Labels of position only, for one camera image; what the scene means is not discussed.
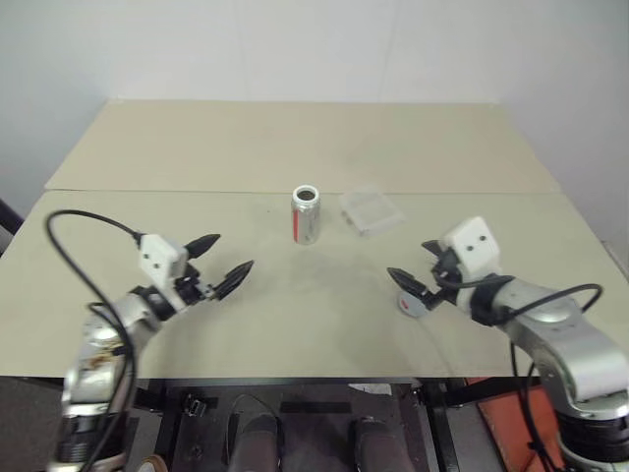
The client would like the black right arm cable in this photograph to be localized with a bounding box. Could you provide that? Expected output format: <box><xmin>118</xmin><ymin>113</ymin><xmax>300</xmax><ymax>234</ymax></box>
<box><xmin>434</xmin><ymin>272</ymin><xmax>604</xmax><ymax>472</ymax></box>

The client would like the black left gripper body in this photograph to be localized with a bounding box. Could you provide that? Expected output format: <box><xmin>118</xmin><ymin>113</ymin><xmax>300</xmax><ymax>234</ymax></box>
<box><xmin>174</xmin><ymin>266</ymin><xmax>218</xmax><ymax>306</ymax></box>

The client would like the black tape strip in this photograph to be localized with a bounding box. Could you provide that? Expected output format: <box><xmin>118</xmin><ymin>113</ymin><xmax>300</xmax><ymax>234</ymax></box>
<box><xmin>279</xmin><ymin>402</ymin><xmax>352</xmax><ymax>417</ymax></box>

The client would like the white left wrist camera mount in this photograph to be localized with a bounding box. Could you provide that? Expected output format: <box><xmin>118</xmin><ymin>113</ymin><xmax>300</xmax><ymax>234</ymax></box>
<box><xmin>137</xmin><ymin>234</ymin><xmax>190</xmax><ymax>312</ymax></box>

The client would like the orange floor mat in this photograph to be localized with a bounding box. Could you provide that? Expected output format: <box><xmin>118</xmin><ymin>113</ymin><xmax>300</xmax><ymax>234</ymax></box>
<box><xmin>463</xmin><ymin>376</ymin><xmax>567</xmax><ymax>472</ymax></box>

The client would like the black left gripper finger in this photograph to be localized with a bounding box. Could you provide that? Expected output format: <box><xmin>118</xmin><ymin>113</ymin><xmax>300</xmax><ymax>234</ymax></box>
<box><xmin>185</xmin><ymin>232</ymin><xmax>222</xmax><ymax>262</ymax></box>
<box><xmin>211</xmin><ymin>260</ymin><xmax>256</xmax><ymax>303</ymax></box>

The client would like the black table frame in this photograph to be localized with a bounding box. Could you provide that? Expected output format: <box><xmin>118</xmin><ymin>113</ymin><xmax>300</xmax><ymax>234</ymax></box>
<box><xmin>130</xmin><ymin>377</ymin><xmax>544</xmax><ymax>472</ymax></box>

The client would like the dark rounded foot shape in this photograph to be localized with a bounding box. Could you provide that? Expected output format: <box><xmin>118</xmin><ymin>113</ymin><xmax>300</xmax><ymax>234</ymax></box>
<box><xmin>229</xmin><ymin>412</ymin><xmax>282</xmax><ymax>472</ymax></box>
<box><xmin>349</xmin><ymin>417</ymin><xmax>395</xmax><ymax>472</ymax></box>

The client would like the clear plastic tray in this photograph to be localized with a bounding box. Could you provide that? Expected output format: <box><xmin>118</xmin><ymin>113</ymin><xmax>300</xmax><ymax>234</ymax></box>
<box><xmin>338</xmin><ymin>183</ymin><xmax>409</xmax><ymax>240</ymax></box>

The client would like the silver can with red stripe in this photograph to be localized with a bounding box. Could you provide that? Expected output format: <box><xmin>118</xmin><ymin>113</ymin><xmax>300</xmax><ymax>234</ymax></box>
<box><xmin>290</xmin><ymin>184</ymin><xmax>323</xmax><ymax>246</ymax></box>

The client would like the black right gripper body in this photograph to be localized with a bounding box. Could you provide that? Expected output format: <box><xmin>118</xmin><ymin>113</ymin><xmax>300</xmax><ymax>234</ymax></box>
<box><xmin>427</xmin><ymin>248</ymin><xmax>464</xmax><ymax>309</ymax></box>

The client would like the small white red cap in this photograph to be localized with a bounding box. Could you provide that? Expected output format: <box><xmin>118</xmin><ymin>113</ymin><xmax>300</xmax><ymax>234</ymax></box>
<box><xmin>396</xmin><ymin>289</ymin><xmax>429</xmax><ymax>319</ymax></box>

